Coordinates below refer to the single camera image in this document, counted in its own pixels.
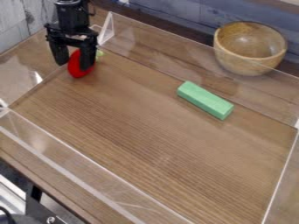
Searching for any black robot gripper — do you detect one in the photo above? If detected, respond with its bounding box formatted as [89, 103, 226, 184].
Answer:
[44, 3, 97, 71]

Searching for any red plush strawberry toy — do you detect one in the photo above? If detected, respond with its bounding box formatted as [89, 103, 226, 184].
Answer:
[68, 50, 96, 78]

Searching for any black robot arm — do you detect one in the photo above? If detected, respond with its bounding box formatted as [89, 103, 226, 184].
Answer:
[44, 0, 99, 71]

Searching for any green rectangular block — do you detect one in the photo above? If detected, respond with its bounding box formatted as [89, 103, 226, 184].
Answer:
[176, 81, 234, 120]

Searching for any wooden bowl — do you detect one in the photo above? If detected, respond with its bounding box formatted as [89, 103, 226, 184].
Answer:
[214, 21, 287, 76]

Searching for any clear acrylic corner bracket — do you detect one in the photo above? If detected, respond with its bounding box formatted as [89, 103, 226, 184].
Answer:
[89, 12, 115, 46]

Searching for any clear acrylic tray wall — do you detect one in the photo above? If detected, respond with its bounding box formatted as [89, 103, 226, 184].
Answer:
[0, 13, 299, 224]

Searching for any black metal table frame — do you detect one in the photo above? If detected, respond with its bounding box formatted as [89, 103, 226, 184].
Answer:
[0, 159, 77, 224]

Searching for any black cable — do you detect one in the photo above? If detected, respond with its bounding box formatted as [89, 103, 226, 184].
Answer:
[0, 205, 19, 224]

